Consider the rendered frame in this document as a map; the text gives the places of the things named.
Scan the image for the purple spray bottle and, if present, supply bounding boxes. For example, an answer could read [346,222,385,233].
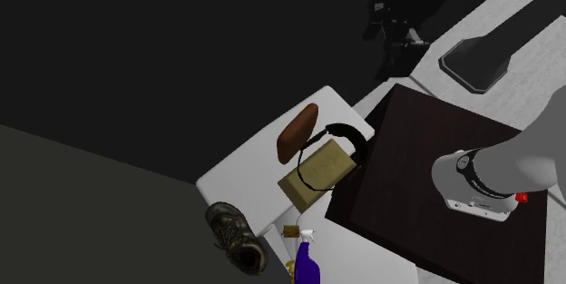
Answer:
[293,229,322,284]

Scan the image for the dark robot stand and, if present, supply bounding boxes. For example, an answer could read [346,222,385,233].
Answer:
[325,83,550,284]

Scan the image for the black rectangular block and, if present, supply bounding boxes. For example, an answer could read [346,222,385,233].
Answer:
[437,0,566,95]

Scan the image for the tan rectangular box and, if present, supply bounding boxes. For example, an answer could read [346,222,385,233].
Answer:
[277,138,358,215]

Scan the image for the dark brown boot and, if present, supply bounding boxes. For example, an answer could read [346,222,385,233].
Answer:
[204,201,269,277]

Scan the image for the black headphones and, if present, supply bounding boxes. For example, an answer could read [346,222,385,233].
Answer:
[296,122,369,192]

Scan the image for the brown oval loaf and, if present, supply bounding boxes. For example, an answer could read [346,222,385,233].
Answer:
[276,102,320,166]

